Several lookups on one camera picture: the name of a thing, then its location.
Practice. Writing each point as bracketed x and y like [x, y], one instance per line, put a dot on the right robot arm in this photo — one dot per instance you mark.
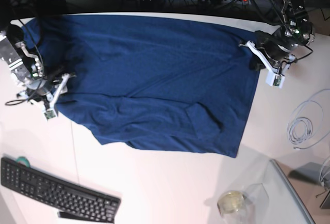
[28, 70]

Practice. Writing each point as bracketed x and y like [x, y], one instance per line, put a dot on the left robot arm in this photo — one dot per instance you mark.
[290, 42]

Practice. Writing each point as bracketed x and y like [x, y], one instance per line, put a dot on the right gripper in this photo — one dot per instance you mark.
[41, 87]

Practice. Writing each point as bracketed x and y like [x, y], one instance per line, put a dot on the clear tape roll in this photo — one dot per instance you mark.
[231, 202]

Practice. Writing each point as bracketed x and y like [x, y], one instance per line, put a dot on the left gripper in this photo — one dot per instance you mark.
[273, 52]

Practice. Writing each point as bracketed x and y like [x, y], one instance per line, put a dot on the green tape roll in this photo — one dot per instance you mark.
[23, 161]

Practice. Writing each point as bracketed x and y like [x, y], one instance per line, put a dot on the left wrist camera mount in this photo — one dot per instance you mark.
[268, 64]

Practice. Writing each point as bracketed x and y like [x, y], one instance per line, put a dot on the black computer keyboard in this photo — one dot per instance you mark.
[57, 193]

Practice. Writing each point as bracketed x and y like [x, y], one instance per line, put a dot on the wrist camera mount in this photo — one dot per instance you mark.
[268, 64]
[47, 105]

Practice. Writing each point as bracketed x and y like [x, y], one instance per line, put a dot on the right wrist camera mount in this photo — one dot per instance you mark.
[47, 105]

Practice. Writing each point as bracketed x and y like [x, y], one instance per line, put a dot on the dark blue t-shirt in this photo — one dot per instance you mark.
[152, 83]

